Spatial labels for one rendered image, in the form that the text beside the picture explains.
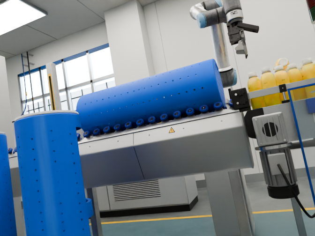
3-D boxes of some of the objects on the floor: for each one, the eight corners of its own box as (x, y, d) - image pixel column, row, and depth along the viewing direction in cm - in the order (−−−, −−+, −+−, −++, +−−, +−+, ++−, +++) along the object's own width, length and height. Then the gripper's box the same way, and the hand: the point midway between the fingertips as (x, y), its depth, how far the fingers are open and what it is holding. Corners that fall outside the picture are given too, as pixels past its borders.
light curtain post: (75, 259, 215) (50, 65, 234) (81, 259, 213) (55, 63, 231) (71, 263, 209) (45, 63, 228) (76, 263, 207) (50, 62, 226)
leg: (102, 277, 175) (89, 184, 182) (110, 277, 173) (96, 183, 180) (98, 282, 170) (84, 186, 177) (105, 282, 168) (91, 185, 175)
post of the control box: (304, 261, 150) (267, 96, 161) (312, 261, 149) (274, 95, 160) (305, 265, 147) (267, 95, 158) (313, 265, 145) (274, 94, 156)
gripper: (227, 28, 150) (235, 63, 148) (225, 20, 139) (233, 57, 136) (243, 24, 147) (250, 59, 145) (241, 14, 136) (250, 53, 133)
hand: (247, 54), depth 140 cm, fingers open, 6 cm apart
